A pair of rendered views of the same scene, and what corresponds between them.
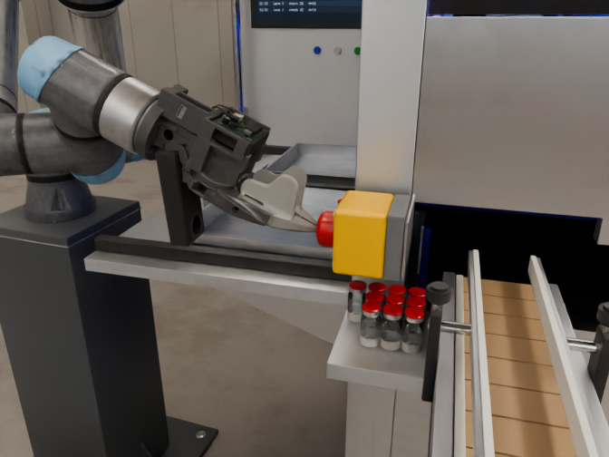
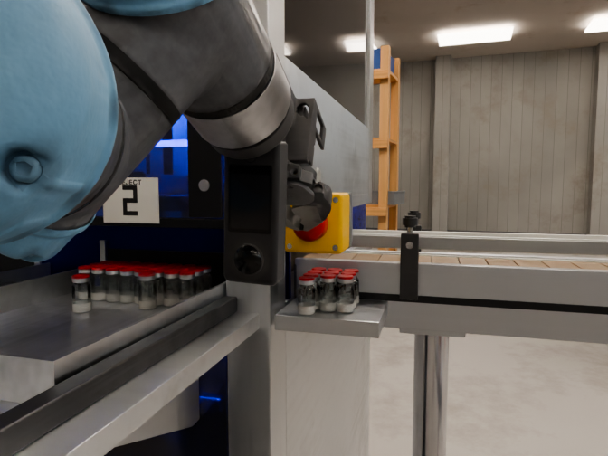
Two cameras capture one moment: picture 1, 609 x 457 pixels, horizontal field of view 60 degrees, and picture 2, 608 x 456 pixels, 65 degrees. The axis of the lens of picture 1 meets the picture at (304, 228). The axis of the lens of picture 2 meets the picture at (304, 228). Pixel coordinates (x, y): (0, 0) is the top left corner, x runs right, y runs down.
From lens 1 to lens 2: 0.77 m
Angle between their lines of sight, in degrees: 88
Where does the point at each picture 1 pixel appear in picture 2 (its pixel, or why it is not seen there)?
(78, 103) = (260, 40)
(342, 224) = (343, 204)
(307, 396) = not seen: outside the picture
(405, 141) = not seen: hidden behind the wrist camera
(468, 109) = not seen: hidden behind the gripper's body
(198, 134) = (312, 116)
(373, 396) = (280, 412)
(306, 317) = (165, 412)
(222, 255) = (152, 346)
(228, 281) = (193, 368)
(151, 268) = (109, 426)
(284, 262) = (200, 318)
